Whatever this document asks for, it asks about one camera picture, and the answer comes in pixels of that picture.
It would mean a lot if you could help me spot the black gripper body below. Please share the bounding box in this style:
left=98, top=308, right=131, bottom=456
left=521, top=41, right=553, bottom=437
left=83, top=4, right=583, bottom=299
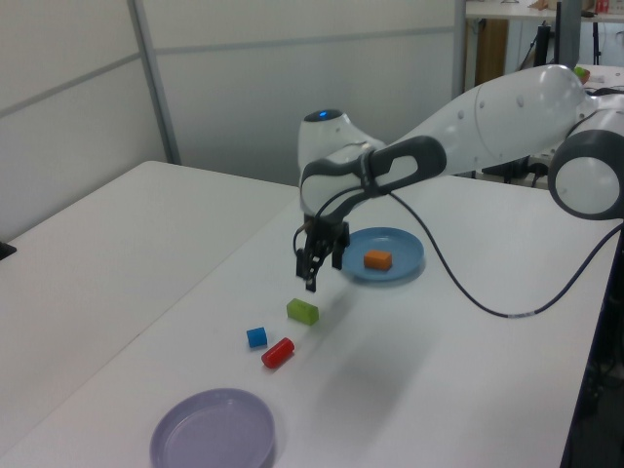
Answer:
left=301, top=216, right=351, bottom=251

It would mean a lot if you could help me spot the orange rectangular block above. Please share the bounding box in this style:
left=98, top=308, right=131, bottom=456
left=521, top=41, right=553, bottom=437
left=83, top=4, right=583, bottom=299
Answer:
left=363, top=249, right=394, bottom=272

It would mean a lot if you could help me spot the green rectangular block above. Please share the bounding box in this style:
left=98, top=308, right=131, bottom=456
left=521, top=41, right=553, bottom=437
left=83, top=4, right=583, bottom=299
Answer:
left=285, top=297, right=320, bottom=327

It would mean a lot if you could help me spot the red cylinder block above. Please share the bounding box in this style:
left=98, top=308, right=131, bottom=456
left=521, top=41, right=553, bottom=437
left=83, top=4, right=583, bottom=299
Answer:
left=260, top=335, right=296, bottom=370

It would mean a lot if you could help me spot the blue plate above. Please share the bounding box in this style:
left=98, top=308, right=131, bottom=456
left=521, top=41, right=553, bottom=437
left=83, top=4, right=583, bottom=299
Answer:
left=338, top=226, right=426, bottom=284

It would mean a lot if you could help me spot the black power box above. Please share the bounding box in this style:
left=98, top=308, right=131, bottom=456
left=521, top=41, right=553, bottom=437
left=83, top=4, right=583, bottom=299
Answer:
left=482, top=158, right=531, bottom=185

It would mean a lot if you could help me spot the purple plate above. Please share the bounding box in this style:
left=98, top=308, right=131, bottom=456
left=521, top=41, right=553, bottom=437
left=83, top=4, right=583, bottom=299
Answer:
left=149, top=387, right=277, bottom=468

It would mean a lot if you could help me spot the brown wooden cabinet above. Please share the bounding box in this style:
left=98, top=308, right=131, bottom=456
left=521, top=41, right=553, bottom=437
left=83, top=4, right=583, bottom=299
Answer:
left=475, top=19, right=508, bottom=88

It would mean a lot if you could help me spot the black monitor stand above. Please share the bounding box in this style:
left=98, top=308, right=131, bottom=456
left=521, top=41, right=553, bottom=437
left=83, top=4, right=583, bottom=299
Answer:
left=533, top=23, right=555, bottom=68

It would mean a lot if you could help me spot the black monitor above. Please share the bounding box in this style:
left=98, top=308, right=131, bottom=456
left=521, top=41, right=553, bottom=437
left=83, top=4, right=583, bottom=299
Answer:
left=555, top=0, right=584, bottom=69

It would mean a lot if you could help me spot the slim grey partition post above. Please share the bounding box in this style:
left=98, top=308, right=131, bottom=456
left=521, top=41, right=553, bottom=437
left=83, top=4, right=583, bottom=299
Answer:
left=452, top=0, right=468, bottom=98

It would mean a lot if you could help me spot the black metal frame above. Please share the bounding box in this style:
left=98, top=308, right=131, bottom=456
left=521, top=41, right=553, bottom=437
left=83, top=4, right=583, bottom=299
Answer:
left=560, top=253, right=624, bottom=468

